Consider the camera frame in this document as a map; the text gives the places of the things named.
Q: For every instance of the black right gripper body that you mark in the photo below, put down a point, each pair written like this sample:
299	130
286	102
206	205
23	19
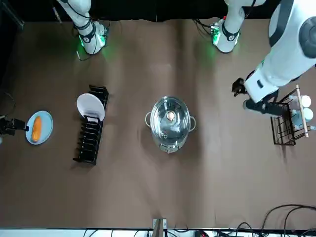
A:
5	126

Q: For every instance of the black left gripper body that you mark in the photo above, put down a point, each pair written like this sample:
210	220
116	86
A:
259	107

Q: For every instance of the yellow corn cob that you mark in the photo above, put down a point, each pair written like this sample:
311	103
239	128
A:
37	129

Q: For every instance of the glass pot lid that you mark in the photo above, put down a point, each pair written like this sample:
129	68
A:
160	118

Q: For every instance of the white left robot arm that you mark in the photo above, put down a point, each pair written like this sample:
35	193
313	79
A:
286	49

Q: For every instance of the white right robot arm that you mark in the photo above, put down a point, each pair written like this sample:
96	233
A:
90	37

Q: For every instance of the light blue plate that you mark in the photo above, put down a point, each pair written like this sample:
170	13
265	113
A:
47	123

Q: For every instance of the white plate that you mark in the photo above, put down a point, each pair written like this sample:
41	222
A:
90	105

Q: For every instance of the stainless steel pot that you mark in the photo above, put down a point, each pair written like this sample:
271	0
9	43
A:
170	145

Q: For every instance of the pale pink cup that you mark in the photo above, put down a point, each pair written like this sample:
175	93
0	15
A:
305	100

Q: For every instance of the light blue cup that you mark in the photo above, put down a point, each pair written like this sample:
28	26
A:
307	114

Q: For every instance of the black dish rack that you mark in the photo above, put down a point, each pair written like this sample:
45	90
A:
89	145

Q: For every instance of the aluminium profile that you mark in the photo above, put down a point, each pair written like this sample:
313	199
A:
12	14

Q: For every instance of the aluminium post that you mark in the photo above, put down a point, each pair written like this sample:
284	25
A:
159	227

